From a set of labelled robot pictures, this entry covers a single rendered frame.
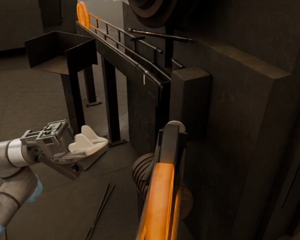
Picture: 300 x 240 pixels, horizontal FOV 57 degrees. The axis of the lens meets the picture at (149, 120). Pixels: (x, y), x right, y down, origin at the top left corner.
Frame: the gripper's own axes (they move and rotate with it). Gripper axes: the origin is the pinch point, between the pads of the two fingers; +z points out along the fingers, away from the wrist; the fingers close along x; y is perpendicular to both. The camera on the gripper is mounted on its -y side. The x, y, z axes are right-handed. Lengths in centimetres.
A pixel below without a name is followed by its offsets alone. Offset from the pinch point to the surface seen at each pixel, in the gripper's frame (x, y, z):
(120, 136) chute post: 93, -60, -43
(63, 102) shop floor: 132, -43, -98
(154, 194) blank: -19.9, 2.5, 16.8
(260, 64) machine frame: 18.4, 3.7, 39.5
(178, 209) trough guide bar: -14.8, -7.7, 17.8
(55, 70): 65, 3, -46
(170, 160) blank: -7.1, -1.7, 17.1
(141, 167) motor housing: 14.0, -20.8, 0.2
